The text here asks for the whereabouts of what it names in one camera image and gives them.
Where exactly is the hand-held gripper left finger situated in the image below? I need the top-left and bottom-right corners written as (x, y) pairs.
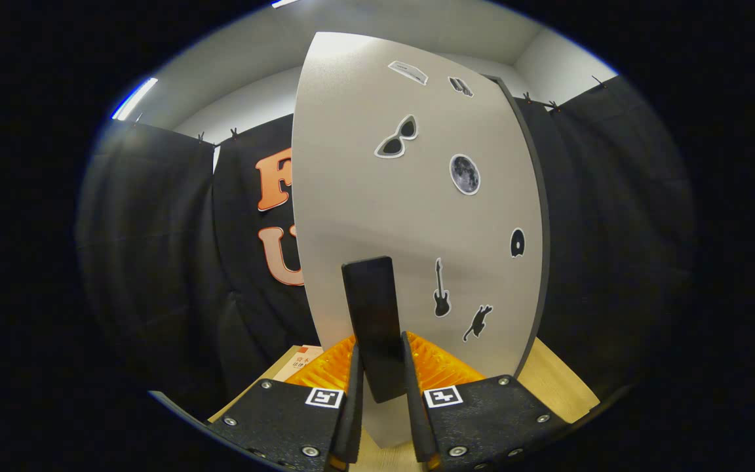
top-left (206, 336), bottom-right (365, 472)

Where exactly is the black door handle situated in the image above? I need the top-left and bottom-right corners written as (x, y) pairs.
top-left (341, 256), bottom-right (411, 404)

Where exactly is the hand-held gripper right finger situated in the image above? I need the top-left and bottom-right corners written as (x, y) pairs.
top-left (401, 330), bottom-right (573, 472)

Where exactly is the beige box with red label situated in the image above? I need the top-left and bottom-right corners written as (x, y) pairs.
top-left (273, 345), bottom-right (324, 384)

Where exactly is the black backdrop cloth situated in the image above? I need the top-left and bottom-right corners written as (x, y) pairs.
top-left (79, 75), bottom-right (696, 420)

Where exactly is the beige shoe cabinet door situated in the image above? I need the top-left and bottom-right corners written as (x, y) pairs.
top-left (291, 31), bottom-right (545, 450)

